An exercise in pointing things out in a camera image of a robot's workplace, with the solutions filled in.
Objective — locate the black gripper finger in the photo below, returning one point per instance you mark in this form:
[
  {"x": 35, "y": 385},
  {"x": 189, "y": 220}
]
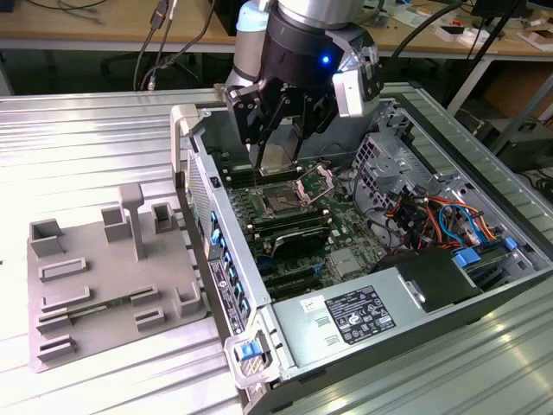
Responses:
[
  {"x": 248, "y": 112},
  {"x": 319, "y": 112}
]

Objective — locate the silver CPU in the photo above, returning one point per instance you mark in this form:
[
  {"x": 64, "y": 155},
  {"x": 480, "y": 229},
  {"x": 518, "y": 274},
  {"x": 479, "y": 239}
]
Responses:
[{"x": 276, "y": 160}]

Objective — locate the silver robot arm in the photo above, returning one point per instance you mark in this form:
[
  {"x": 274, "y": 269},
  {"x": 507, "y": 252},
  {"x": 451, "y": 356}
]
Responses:
[{"x": 315, "y": 10}]

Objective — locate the black RAM slot bank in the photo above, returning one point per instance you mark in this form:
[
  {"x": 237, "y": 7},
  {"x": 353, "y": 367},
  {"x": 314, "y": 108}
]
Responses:
[
  {"x": 237, "y": 177},
  {"x": 289, "y": 222}
]

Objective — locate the CPU socket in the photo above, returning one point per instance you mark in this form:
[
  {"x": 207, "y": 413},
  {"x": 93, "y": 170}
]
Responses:
[{"x": 281, "y": 201}]

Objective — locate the black expansion slot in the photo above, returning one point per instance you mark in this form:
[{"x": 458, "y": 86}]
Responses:
[
  {"x": 285, "y": 274},
  {"x": 294, "y": 287}
]

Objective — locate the thin locking lever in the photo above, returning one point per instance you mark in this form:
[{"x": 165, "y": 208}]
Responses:
[{"x": 256, "y": 183}]

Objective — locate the metal drive cage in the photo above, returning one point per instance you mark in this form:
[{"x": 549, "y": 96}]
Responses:
[{"x": 389, "y": 173}]

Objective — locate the grey green circuit device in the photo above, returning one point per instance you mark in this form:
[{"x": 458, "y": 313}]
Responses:
[{"x": 380, "y": 21}]

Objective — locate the green motherboard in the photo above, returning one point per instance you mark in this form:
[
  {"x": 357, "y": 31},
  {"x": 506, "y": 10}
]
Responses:
[{"x": 345, "y": 233}]

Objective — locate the silver chipset heatsink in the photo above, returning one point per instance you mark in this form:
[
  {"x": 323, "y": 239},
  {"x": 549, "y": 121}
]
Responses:
[{"x": 347, "y": 262}]

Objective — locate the small white box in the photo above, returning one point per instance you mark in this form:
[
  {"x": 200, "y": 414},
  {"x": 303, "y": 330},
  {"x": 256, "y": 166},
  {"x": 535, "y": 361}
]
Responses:
[{"x": 468, "y": 38}]

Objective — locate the black fan shroud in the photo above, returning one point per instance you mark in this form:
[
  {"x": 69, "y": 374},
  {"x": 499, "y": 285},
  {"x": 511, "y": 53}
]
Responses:
[{"x": 432, "y": 276}]

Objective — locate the black monitor stand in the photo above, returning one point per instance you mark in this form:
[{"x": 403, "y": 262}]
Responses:
[{"x": 497, "y": 6}]

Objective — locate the grey parts rack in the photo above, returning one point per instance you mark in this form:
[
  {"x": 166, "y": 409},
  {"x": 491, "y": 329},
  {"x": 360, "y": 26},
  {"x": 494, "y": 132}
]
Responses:
[{"x": 112, "y": 268}]

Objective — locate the black computer tower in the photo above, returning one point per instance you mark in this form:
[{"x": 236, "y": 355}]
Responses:
[{"x": 531, "y": 151}]

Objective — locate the open PC case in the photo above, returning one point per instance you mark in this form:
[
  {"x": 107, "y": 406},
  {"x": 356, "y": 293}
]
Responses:
[{"x": 432, "y": 302}]

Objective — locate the silver power supply unit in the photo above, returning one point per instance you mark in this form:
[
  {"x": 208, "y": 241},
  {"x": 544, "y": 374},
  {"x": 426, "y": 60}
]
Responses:
[{"x": 311, "y": 341}]

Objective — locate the brown cardboard piece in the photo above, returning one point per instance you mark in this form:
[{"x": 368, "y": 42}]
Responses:
[{"x": 538, "y": 40}]

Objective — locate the small blue clip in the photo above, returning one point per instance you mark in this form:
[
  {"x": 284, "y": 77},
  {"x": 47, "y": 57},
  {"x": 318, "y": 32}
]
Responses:
[{"x": 510, "y": 243}]

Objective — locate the green RAM stick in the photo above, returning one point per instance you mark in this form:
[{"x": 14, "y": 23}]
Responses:
[{"x": 108, "y": 304}]

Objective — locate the blue case latch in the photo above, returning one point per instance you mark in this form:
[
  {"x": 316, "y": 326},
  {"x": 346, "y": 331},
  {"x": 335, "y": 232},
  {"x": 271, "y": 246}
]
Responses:
[{"x": 249, "y": 350}]

